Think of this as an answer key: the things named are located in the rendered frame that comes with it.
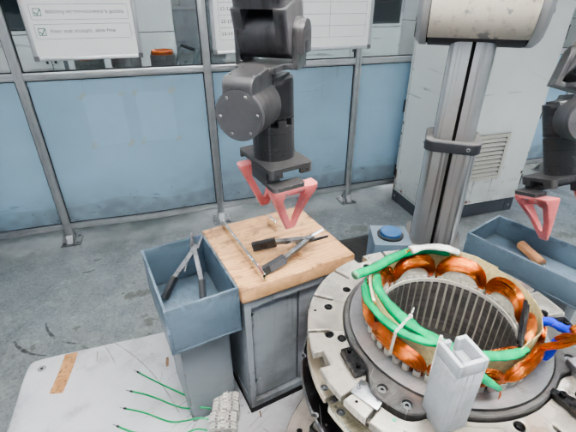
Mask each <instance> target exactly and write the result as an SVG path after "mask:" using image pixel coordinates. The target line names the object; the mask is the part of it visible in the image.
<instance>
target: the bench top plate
mask: <svg viewBox="0 0 576 432"><path fill-rule="evenodd" d="M75 352H78V354H77V357H76V360H75V364H74V367H73V369H72V371H71V374H70V377H69V380H68V382H67V384H66V387H65V388H64V391H63V393H51V394H49V393H50V391H51V388H52V386H53V384H54V381H55V380H56V378H57V374H58V372H59V370H60V368H61V365H62V362H63V359H64V356H65V355H66V354H69V353H66V354H62V355H58V356H54V357H48V358H43V359H40V360H38V361H35V362H31V364H30V365H29V367H28V369H27V372H26V374H25V377H24V380H23V382H22V385H21V390H20V393H19V396H18V399H17V401H16V404H15V408H14V411H13V414H12V418H11V420H10V423H9V427H8V430H7V432H128V431H125V430H123V429H120V428H118V427H116V426H115V425H113V424H116V425H120V426H121V427H123V428H126V429H129V430H133V431H136V432H187V431H190V430H192V429H196V428H202V429H207V431H203V430H195V431H192V432H209V420H206V419H200V420H197V421H195V422H194V420H192V421H188V422H182V423H168V422H166V421H163V420H160V419H158V418H156V417H152V416H149V415H147V414H144V413H140V412H137V411H129V410H124V409H123V408H119V407H127V408H130V409H135V410H139V411H145V412H148V413H151V414H153V415H155V416H157V417H161V418H164V419H166V420H171V421H181V420H187V419H190V418H192V416H191V413H190V410H187V409H182V408H178V407H175V406H173V405H168V404H166V403H165V402H162V401H160V400H157V399H154V398H151V397H148V396H146V395H143V394H139V393H131V392H130V391H126V390H133V391H136V392H141V393H146V394H150V395H152V396H154V397H157V398H160V399H163V400H165V401H167V402H170V403H172V404H174V405H179V406H182V407H189V406H188V403H187V400H186V398H185V396H183V395H182V394H180V393H177V392H175V391H172V390H170V389H169V388H167V387H164V386H162V385H160V384H158V383H157V382H155V381H152V380H150V379H148V378H146V377H145V376H143V375H140V374H138V373H136V371H134V369H135V370H138V371H140V372H141V373H142V374H144V375H146V376H148V377H150V378H152V379H154V380H156V381H158V382H160V383H162V384H164V385H166V386H168V387H171V388H173V389H176V390H178V391H179V392H181V393H184V392H183V388H182V385H181V382H180V380H179V377H178V374H177V369H176V364H175V361H174V356H172V354H171V349H170V346H169V344H168V341H167V339H166V336H165V333H157V334H154V335H149V336H146V337H141V338H137V339H130V340H126V341H122V342H117V343H114V344H109V345H102V346H98V347H94V348H90V349H86V350H82V351H75ZM234 386H235V392H238V393H239V401H240V406H239V408H240V418H239V421H237V431H238V432H286V429H287V426H288V424H289V422H290V420H291V416H292V414H293V412H294V411H295V410H296V408H297V406H298V404H299V403H300V401H301V400H302V399H303V397H304V394H303V390H302V389H301V390H299V391H297V392H295V393H293V394H291V395H289V396H287V397H285V398H282V399H280V400H278V401H276V402H274V403H272V404H270V405H268V406H266V407H263V408H261V409H260V410H258V411H255V412H253V413H251V411H250V409H249V407H248V404H247V402H246V400H245V398H244V396H243V394H242V392H241V390H240V388H239V386H238V384H237V382H236V380H235V378H234Z"/></svg>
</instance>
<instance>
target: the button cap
mask: <svg viewBox="0 0 576 432"><path fill-rule="evenodd" d="M401 233H402V231H401V230H400V228H398V227H396V226H393V225H385V226H382V228H381V230H380V234H381V235H382V236H383V237H386V238H390V239H396V238H400V237H401Z"/></svg>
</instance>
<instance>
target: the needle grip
mask: <svg viewBox="0 0 576 432"><path fill-rule="evenodd" d="M517 248H518V249H519V250H521V251H522V252H523V253H524V254H525V255H526V256H527V257H528V258H529V259H530V260H531V261H534V262H536V263H537V264H539V265H540V263H541V262H544V263H545V264H546V260H545V259H544V258H543V257H542V256H540V254H538V252H536V250H534V249H533V248H532V247H531V246H530V245H529V244H528V243H527V242H525V241H521V242H518V244H517Z"/></svg>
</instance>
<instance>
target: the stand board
mask: <svg viewBox="0 0 576 432"><path fill-rule="evenodd" d="M268 215H269V214H266V215H262V216H259V217H255V218H252V219H246V220H242V221H238V222H235V223H232V224H228V226H229V227H230V228H231V230H232V231H233V232H234V234H235V235H236V236H237V238H238V239H239V240H240V242H241V243H242V244H243V246H244V247H245V248H246V250H248V252H249V253H250V254H251V255H252V257H253V258H254V259H255V261H256V262H257V263H258V265H259V266H260V267H261V266H263V265H264V264H266V263H268V262H270V261H271V260H273V259H274V258H276V257H278V256H279V255H282V254H283V255H285V254H286V253H287V252H288V251H290V250H291V243H289V244H286V245H284V244H279V245H277V247H275V248H270V249H263V250H259V251H253V248H252V245H251V243H252V242H255V241H259V240H263V239H268V238H272V237H275V239H280V238H288V237H304V236H308V235H309V234H311V233H313V232H315V231H318V230H320V229H323V230H324V231H321V232H320V233H318V234H316V235H315V237H322V236H326V235H328V237H327V238H323V239H321V240H317V241H314V242H312V243H309V244H307V245H306V246H305V247H304V248H303V256H301V257H299V256H298V255H297V254H295V255H294V256H292V257H291V258H290V259H289V260H288V261H287V263H286V264H285V265H284V266H282V267H280V268H278V269H277V270H275V271H274V272H272V273H270V274H268V275H267V276H266V281H265V282H263V281H262V280H261V278H260V277H259V276H258V274H257V273H256V272H255V270H254V269H253V268H252V266H250V264H249V263H248V261H247V260H246V259H245V257H244V256H243V254H242V253H241V251H240V250H239V249H238V248H237V246H236V245H235V244H234V242H232V240H231V239H230V237H229V236H228V235H227V233H226V232H225V230H224V229H223V227H222V226H219V227H215V228H212V229H208V230H204V231H202V234H204V235H205V237H206V239H207V240H208V242H209V243H210V244H211V246H212V247H213V249H214V251H215V253H216V254H217V256H218V257H219V258H220V260H221V261H222V263H223V264H224V266H225V268H226V270H227V271H228V273H229V274H230V276H231V277H232V278H233V280H234V282H235V283H236V285H237V287H238V290H239V299H240V301H241V303H242V304H245V303H248V302H251V301H254V300H256V299H259V298H262V297H265V296H268V295H271V294H274V293H276V292H279V291H282V290H285V289H288V288H291V287H293V286H296V285H300V284H302V283H305V282H308V281H310V280H313V279H317V278H320V277H322V276H325V275H328V274H330V273H332V272H335V270H336V269H337V268H339V267H341V266H342V265H344V264H346V263H347V262H349V261H352V260H354V254H353V253H352V252H351V251H350V250H348V248H346V246H344V245H343V244H342V243H341V242H340V241H338V240H337V239H336V238H335V237H334V236H332V235H331V234H330V233H329V232H328V231H326V230H325V229H324V228H323V227H322V226H320V225H319V224H318V223H317V222H315V221H314V220H313V219H312V218H311V217H310V216H308V214H306V212H304V211H302V212H301V214H300V217H299V219H298V221H297V223H296V225H295V227H293V228H290V229H288V230H286V228H285V227H284V225H283V223H282V221H281V219H280V217H279V215H278V213H277V212H275V213H270V215H271V216H272V217H273V218H274V219H275V220H276V221H277V230H276V231H275V230H274V229H273V228H272V227H271V226H270V225H269V224H268V222H267V216H268Z"/></svg>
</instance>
